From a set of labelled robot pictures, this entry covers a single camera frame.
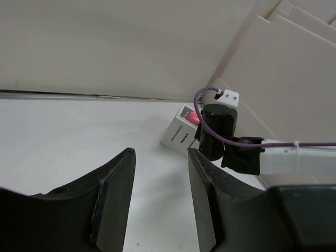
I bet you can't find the white two-slot pen holder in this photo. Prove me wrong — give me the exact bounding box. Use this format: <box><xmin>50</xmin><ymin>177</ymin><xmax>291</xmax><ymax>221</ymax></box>
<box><xmin>160</xmin><ymin>103</ymin><xmax>199</xmax><ymax>158</ymax></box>

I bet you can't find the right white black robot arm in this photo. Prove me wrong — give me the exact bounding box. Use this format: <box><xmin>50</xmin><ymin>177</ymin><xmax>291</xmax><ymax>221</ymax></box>
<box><xmin>195</xmin><ymin>103</ymin><xmax>335</xmax><ymax>177</ymax></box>

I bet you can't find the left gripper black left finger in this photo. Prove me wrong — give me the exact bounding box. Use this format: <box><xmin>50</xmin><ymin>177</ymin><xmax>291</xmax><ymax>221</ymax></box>
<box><xmin>1</xmin><ymin>148</ymin><xmax>136</xmax><ymax>251</ymax></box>

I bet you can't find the aluminium rail back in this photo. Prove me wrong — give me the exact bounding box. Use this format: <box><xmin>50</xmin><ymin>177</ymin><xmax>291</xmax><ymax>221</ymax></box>
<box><xmin>1</xmin><ymin>90</ymin><xmax>192</xmax><ymax>103</ymax></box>

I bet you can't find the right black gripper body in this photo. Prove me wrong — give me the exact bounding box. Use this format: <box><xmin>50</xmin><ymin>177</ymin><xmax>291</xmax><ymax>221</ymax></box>
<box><xmin>195</xmin><ymin>103</ymin><xmax>237</xmax><ymax>161</ymax></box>

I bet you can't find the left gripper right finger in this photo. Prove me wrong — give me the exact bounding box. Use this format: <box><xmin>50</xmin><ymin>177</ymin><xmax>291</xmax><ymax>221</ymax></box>
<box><xmin>188</xmin><ymin>149</ymin><xmax>335</xmax><ymax>251</ymax></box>

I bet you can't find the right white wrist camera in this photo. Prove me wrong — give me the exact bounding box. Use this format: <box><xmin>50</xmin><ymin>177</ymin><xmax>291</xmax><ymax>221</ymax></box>
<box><xmin>214</xmin><ymin>89</ymin><xmax>239</xmax><ymax>109</ymax></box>

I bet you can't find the pink eraser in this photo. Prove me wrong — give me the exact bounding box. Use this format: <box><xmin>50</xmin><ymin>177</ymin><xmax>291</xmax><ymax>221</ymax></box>
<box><xmin>187</xmin><ymin>111</ymin><xmax>200</xmax><ymax>126</ymax></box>

